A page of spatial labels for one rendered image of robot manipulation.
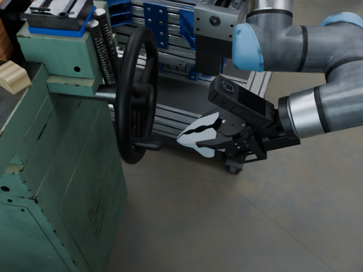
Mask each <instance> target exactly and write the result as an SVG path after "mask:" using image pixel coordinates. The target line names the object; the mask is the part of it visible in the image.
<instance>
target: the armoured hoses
mask: <svg viewBox="0 0 363 272"><path fill-rule="evenodd" d="M92 14H93V17H94V19H95V20H96V21H94V20H92V21H89V22H87V24H86V29H87V31H88V32H90V33H91V36H92V40H93V43H94V46H95V50H96V54H97V58H98V60H99V65H100V68H101V71H102V75H103V78H104V81H105V84H106V85H114V86H117V79H118V73H119V67H120V61H119V57H118V54H117V50H116V47H115V43H114V40H113V37H112V33H111V30H110V27H109V22H108V19H107V16H106V13H105V10H104V9H96V10H95V11H93V13H92ZM112 105H113V108H114V110H115V103H113V102H112ZM130 125H131V140H132V139H133V134H134V127H135V126H136V111H135V110H131V116H130Z"/></svg>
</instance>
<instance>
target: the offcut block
mask: <svg viewBox="0 0 363 272"><path fill-rule="evenodd" d="M30 84H31V81H30V79H29V76H28V74H27V72H26V70H25V69H23V68H22V67H20V66H19V65H17V64H15V63H14V62H12V61H8V62H6V63H5V64H3V65H1V66H0V86H1V87H3V88H5V89H6V90H8V91H9V92H10V93H12V94H13V95H14V94H16V93H17V92H19V91H21V90H22V89H24V88H25V87H27V86H28V85H30Z"/></svg>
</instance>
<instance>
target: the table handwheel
mask: <svg viewBox="0 0 363 272"><path fill-rule="evenodd" d="M143 43H144V46H145V51H146V60H147V61H146V64H145V69H144V72H143V75H142V78H141V80H140V83H138V82H133V80H134V76H135V70H136V65H137V60H138V56H139V53H140V50H141V47H142V44H143ZM158 80H159V61H158V49H157V42H156V39H155V36H154V34H153V32H152V31H151V29H150V28H148V27H147V26H140V27H138V28H136V29H135V30H134V31H133V32H132V34H131V35H130V37H129V38H128V41H127V43H126V46H125V49H124V52H123V55H122V59H121V62H120V67H119V73H118V79H117V86H114V85H104V84H100V85H99V88H98V90H97V92H96V94H95V96H94V97H87V96H77V95H71V94H61V93H59V95H60V96H61V97H69V98H79V99H88V100H98V101H108V102H113V103H115V132H116V141H117V147H118V150H119V154H120V156H121V157H122V159H123V160H124V161H125V162H126V163H127V164H131V165H133V164H136V163H138V162H139V161H140V160H141V159H142V157H143V156H144V154H145V152H146V149H142V148H139V147H134V148H133V147H132V141H131V125H130V116H131V110H135V111H136V138H150V137H151V133H152V129H153V123H154V118H155V114H156V106H157V97H158Z"/></svg>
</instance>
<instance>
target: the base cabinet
mask: <svg viewBox="0 0 363 272"><path fill-rule="evenodd" d="M127 195H128V192H127V187H126V182H125V178H124V173H123V168H122V163H121V160H120V155H119V150H118V147H117V141H116V136H115V132H114V128H113V123H112V119H111V114H110V109H109V105H108V102H107V101H98V100H88V99H80V102H79V104H78V106H77V108H76V110H75V112H74V114H73V116H72V119H71V121H70V123H69V125H68V127H67V129H66V131H65V133H64V135H63V138H62V140H61V142H60V144H59V146H58V148H57V150H56V152H55V155H54V157H53V159H52V161H51V163H50V166H49V168H48V170H47V171H46V174H45V176H44V178H43V180H42V182H41V185H40V187H39V189H38V191H37V193H36V195H35V197H34V198H28V197H23V196H16V195H8V194H1V193H0V272H106V269H107V265H108V262H109V259H110V255H111V252H112V248H113V244H114V241H115V238H116V234H117V230H118V227H119V223H120V220H121V217H122V213H123V209H124V206H125V202H126V198H127Z"/></svg>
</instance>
